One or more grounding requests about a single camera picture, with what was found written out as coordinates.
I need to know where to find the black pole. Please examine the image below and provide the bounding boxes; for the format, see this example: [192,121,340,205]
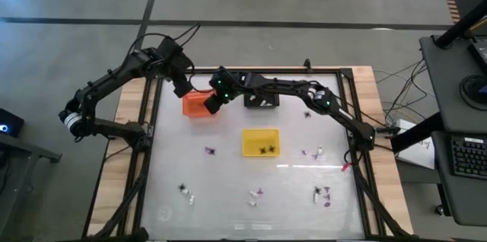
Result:
[433,0,487,49]

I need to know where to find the black keyboard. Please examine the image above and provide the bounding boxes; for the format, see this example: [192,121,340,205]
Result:
[450,136,487,180]

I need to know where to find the orange plastic basket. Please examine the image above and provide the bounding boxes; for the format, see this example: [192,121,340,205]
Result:
[181,89,217,119]

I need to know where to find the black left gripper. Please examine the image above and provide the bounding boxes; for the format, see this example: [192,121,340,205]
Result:
[161,37,195,98]

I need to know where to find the black round monitor base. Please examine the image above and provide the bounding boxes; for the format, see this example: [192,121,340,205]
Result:
[458,74,487,113]

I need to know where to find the yellow plastic basket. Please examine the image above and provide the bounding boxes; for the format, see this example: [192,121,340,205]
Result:
[242,128,282,158]

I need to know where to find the dark grey desk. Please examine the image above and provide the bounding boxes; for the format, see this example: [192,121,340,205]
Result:
[431,130,487,228]
[419,34,487,133]

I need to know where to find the black plastic basket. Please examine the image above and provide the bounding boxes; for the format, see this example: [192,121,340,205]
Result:
[243,88,281,109]

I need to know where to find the black monitor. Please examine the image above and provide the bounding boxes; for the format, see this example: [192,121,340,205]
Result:
[466,36,487,76]

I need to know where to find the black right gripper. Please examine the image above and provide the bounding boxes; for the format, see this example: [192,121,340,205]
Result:
[203,67,248,116]

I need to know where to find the black box with blue light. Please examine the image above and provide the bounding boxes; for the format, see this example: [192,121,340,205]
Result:
[0,107,24,139]

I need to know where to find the dark grey side table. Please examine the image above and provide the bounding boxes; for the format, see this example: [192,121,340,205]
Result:
[0,133,64,242]

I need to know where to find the black desk support bar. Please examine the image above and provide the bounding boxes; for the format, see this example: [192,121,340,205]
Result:
[390,111,444,154]

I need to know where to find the black aluminium table frame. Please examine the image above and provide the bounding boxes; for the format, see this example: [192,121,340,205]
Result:
[81,67,412,242]

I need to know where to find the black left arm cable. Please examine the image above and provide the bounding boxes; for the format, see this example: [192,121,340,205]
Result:
[128,23,202,59]

